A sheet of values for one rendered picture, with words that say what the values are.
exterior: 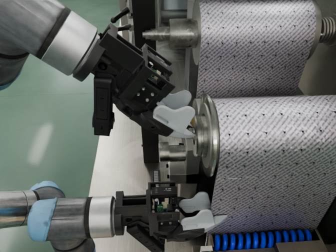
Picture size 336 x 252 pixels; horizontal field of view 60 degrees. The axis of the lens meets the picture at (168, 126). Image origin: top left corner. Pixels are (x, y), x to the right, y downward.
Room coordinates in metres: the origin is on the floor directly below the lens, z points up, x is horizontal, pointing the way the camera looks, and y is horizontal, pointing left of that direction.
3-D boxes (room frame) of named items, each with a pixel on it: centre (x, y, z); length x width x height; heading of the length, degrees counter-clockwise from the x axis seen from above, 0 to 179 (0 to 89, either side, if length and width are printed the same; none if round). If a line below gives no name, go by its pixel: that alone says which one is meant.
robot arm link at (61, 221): (0.31, 0.20, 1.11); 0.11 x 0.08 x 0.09; 94
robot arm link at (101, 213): (0.32, 0.12, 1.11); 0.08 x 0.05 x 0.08; 4
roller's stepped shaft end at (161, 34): (0.63, 0.03, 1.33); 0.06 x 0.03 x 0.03; 94
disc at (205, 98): (0.39, -0.07, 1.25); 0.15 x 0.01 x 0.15; 4
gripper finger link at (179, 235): (0.30, -0.02, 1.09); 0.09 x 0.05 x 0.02; 93
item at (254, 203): (0.34, -0.20, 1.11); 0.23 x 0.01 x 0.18; 94
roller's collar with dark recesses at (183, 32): (0.64, -0.03, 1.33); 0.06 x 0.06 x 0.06; 4
